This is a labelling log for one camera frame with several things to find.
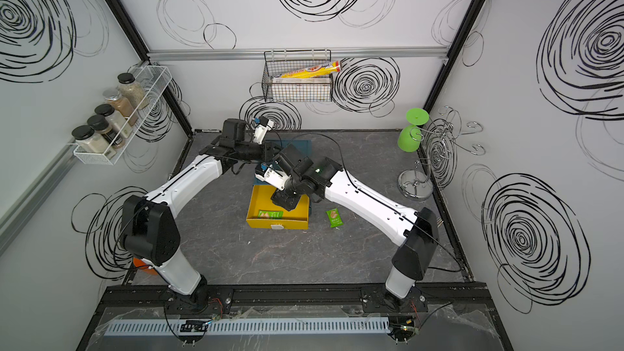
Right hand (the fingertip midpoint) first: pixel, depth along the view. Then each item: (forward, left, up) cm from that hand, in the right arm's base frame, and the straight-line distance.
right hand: (280, 192), depth 73 cm
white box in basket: (+36, -4, +12) cm, 38 cm away
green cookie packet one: (-4, +6, -6) cm, 9 cm away
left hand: (+17, +2, 0) cm, 17 cm away
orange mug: (-24, +26, +10) cm, 36 cm away
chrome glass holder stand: (+18, -51, +7) cm, 54 cm away
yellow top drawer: (+1, +7, -7) cm, 10 cm away
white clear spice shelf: (+41, +53, +12) cm, 68 cm away
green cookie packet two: (+2, -17, -22) cm, 28 cm away
